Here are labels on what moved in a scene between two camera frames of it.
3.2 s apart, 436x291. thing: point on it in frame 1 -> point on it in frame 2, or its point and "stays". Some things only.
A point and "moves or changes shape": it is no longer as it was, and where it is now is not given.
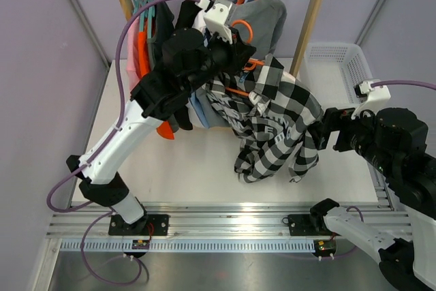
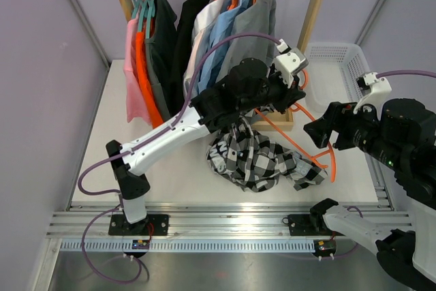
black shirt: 184,17 stays
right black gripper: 334,118 stays
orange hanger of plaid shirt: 253,62 moves or changes shape
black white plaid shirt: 274,118 moves or changes shape
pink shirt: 133,67 stays
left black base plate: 148,225 stays
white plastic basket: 331,71 stays
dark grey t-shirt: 163,18 stays
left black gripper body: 221,55 -> 276,90
